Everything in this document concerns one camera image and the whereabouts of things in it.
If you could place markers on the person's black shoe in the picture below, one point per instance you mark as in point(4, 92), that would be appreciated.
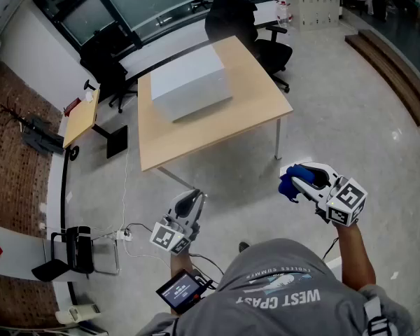
point(243, 246)

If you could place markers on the red box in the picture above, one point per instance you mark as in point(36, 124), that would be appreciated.
point(72, 106)

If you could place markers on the person's left forearm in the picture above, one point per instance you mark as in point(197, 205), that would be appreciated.
point(180, 261)

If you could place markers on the brown wooden step platform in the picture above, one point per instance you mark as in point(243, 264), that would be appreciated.
point(395, 72)

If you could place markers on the black folding chair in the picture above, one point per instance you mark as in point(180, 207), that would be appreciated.
point(77, 250)

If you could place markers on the black coat stand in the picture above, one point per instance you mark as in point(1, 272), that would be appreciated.
point(38, 135)

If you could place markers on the person's right forearm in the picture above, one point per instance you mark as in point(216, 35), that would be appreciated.
point(355, 254)

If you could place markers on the white boxy device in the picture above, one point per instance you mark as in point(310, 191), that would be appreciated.
point(77, 311)

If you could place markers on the white microwave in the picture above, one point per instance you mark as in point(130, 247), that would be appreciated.
point(190, 82)

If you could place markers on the grey locker cabinet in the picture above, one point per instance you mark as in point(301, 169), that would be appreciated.
point(316, 2)

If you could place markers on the clear water bottle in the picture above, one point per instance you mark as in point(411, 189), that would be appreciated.
point(283, 12)

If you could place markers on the small white object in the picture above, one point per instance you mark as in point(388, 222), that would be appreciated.
point(89, 96)

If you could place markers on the blue cloth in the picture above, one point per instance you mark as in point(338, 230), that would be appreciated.
point(287, 185)

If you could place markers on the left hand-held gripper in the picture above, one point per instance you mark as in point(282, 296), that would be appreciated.
point(175, 222)

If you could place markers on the black-framed screen monitor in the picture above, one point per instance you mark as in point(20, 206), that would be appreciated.
point(178, 289)

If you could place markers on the black office chair with armrests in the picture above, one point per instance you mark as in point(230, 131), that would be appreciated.
point(238, 23)

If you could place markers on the large wooden table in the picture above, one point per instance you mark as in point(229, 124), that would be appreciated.
point(210, 131)

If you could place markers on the person's grey printed shirt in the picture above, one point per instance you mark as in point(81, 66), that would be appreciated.
point(283, 299)

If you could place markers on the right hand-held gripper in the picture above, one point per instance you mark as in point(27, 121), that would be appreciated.
point(343, 196)

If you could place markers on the white power strip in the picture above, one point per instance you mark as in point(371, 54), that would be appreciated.
point(123, 234)

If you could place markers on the white table with red label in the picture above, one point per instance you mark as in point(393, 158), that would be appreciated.
point(17, 254)

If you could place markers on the small wooden side desk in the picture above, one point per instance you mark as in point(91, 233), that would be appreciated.
point(80, 121)

